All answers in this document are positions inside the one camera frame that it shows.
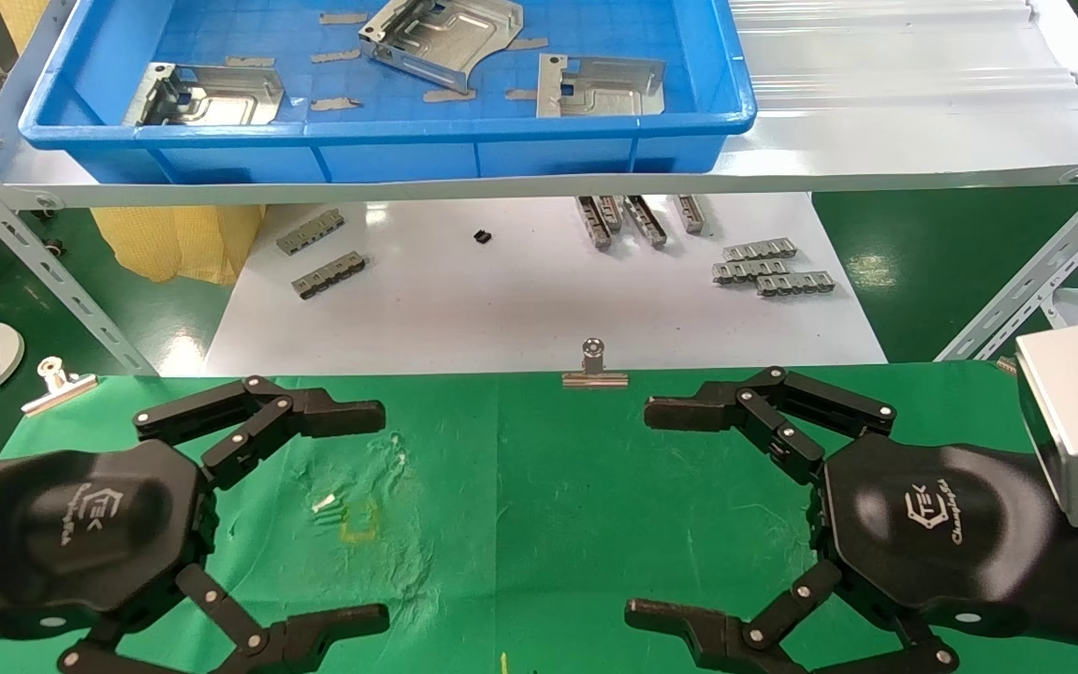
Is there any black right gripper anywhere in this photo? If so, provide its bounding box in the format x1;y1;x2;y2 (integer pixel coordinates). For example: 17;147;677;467
625;367;1078;674

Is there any green table cloth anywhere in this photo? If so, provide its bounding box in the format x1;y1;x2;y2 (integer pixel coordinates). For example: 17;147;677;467
0;360;1078;674

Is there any stamped sheet metal bracket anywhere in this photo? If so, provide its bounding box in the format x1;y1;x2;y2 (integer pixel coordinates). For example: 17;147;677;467
536;53;667;119
123;62;285;127
357;0;524;95

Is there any blue plastic bin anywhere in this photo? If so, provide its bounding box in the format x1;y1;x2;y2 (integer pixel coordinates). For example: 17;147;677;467
18;0;757;185

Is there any clear corrugated plastic sheet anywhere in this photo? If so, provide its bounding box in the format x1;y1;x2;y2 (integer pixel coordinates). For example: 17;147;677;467
729;0;1078;113

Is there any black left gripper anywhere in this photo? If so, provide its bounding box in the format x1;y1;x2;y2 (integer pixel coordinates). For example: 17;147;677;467
0;374;392;674

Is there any white metal shelf board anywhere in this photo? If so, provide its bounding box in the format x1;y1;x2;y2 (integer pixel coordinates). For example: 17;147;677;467
0;0;1078;212

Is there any perforated steel rack post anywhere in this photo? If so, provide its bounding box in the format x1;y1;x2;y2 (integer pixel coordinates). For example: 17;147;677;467
935;159;1078;363
0;140;158;377

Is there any yellow cloth cover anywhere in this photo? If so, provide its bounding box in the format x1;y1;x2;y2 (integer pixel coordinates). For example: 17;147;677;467
0;0;269;286

